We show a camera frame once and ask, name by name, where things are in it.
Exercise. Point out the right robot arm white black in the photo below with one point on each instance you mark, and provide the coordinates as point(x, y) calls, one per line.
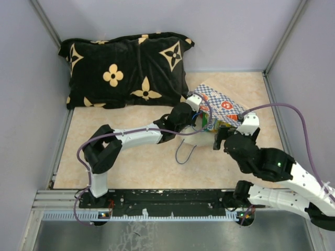
point(310, 198)

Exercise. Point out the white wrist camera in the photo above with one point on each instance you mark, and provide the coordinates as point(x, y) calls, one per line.
point(194, 100)
point(249, 123)

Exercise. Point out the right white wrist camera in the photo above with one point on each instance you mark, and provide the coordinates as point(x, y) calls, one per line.
point(249, 123)

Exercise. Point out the black pillow with beige flowers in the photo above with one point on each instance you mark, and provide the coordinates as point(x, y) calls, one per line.
point(144, 69)

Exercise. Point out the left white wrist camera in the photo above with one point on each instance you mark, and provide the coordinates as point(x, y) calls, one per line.
point(194, 100)

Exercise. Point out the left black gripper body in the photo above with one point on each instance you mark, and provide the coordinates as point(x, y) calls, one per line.
point(190, 120)

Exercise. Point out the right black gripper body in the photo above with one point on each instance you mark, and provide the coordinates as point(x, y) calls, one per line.
point(252, 138)

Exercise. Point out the yellow green snack packet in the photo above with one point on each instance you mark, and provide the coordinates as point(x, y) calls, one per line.
point(214, 124)

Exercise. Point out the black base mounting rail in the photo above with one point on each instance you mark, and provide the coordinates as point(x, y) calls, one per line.
point(166, 202)

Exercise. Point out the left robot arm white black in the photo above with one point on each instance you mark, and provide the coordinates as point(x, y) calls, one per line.
point(103, 148)

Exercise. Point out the white slotted cable duct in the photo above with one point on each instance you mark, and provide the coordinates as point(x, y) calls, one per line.
point(102, 216)

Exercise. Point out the blue checkered paper bag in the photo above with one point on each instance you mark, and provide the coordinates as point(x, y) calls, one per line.
point(217, 104)

